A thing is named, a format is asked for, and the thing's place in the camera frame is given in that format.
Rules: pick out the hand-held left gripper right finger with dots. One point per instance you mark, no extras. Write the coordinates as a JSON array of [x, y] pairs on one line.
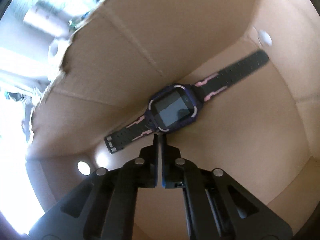
[[166, 155]]

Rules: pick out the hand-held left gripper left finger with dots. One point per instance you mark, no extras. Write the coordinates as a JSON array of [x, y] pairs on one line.
[[153, 155]]

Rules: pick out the brown cardboard box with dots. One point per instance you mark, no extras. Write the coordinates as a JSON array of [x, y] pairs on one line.
[[225, 155]]

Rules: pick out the purple black smart watch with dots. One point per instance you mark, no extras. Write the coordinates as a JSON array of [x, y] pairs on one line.
[[175, 107]]

